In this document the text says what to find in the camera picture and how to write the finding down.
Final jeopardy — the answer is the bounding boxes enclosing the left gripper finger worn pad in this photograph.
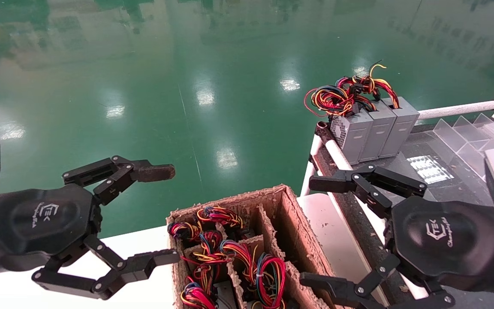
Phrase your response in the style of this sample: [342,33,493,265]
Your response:
[62,155,176,206]

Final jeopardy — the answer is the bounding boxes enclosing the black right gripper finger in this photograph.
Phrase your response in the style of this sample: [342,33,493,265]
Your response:
[299,253,455,309]
[309,164,428,219]

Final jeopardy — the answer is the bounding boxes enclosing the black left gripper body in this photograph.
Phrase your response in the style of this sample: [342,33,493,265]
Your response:
[0,184,102,272]

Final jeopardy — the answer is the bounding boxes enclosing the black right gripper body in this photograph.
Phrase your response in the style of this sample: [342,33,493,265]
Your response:
[385,196,494,293]

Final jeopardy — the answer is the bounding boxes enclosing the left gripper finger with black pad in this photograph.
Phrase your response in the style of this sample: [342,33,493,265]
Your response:
[32,234,181,300]

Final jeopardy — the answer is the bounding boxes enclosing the grey power supply with wires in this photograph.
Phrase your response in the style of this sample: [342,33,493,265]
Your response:
[337,75,398,163]
[358,60,420,158]

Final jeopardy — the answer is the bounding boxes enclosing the brown cardboard divider box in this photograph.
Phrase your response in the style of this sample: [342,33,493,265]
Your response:
[166,185,342,309]

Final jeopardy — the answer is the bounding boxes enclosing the grey power supply vented side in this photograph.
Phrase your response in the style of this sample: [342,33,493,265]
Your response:
[304,85,374,165]

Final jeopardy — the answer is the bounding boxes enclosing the black tube joint connector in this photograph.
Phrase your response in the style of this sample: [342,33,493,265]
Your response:
[316,121,334,144]

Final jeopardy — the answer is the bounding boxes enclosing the power supply green red coil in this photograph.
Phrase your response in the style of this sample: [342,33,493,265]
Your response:
[253,253,287,309]

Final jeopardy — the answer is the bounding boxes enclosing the clear acrylic divider tray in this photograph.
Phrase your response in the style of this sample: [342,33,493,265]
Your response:
[434,112,494,181]

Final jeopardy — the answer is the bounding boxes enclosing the white frame leg tube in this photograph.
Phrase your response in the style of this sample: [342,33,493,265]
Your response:
[300,134,325,197]

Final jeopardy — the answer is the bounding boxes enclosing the long white rail tube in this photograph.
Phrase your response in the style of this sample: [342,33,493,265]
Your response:
[323,138,430,300]

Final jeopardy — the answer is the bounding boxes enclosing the power supply red blue wires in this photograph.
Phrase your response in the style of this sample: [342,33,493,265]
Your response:
[168,221,202,241]
[180,277,237,309]

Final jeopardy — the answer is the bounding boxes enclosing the power supply dark red wires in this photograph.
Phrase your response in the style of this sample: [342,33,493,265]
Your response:
[199,231,224,254]

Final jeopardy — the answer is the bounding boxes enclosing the power supply red yellow wires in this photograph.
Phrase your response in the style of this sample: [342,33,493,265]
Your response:
[196,206,244,229]

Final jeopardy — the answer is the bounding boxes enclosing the power supply multicolour wire bundle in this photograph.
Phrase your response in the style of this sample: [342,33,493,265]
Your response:
[181,240,256,284]

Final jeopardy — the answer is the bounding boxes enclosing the short white rail tube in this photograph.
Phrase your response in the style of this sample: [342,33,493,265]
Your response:
[418,100,494,120]

